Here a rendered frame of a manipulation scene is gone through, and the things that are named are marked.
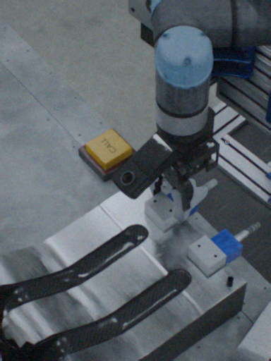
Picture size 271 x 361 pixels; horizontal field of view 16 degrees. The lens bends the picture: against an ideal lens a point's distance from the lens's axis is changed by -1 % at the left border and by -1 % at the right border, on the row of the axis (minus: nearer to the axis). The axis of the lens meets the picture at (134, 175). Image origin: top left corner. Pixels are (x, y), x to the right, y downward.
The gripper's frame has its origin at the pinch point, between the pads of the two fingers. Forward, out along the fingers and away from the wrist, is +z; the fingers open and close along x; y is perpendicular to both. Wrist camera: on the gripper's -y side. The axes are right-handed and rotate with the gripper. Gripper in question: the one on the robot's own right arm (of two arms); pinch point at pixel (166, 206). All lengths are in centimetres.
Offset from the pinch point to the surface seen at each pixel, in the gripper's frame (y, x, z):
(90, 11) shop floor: 74, 127, 91
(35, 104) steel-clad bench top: 0.9, 39.8, 11.2
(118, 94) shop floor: 59, 91, 91
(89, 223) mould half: -10.6, 6.2, 2.5
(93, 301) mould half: -18.7, -5.7, 2.5
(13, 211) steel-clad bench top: -16.4, 21.6, 11.1
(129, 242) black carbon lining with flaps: -7.6, -0.2, 2.9
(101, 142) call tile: 3.4, 22.1, 7.4
